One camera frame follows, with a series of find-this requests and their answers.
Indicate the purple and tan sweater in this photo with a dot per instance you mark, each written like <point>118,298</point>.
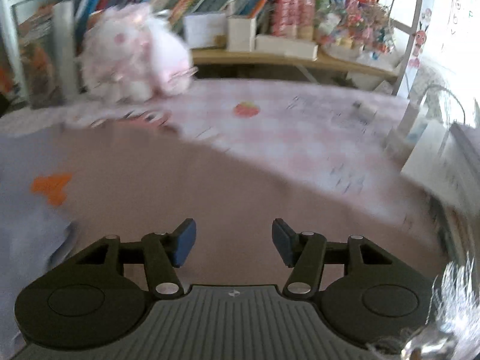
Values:
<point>63,190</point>

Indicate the pink checkered cartoon desk mat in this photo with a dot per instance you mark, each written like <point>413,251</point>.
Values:
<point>330,138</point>

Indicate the Harry Potter book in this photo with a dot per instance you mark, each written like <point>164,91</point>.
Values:
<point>47,54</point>

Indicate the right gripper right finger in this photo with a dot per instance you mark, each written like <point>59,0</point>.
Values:
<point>363,293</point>

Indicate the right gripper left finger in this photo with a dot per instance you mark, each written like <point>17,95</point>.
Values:
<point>105,291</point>

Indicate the red boxed candy tubes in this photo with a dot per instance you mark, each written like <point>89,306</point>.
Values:
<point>358,25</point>

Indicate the white metal bookshelf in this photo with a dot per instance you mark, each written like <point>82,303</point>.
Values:
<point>206,36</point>

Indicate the stack of notebooks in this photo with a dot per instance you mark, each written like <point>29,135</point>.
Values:
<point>445,163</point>

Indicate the white pink plush bunny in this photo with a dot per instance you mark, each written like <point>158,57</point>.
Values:
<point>131,55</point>

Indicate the white cardboard box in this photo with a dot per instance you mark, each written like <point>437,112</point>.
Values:
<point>241,34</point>

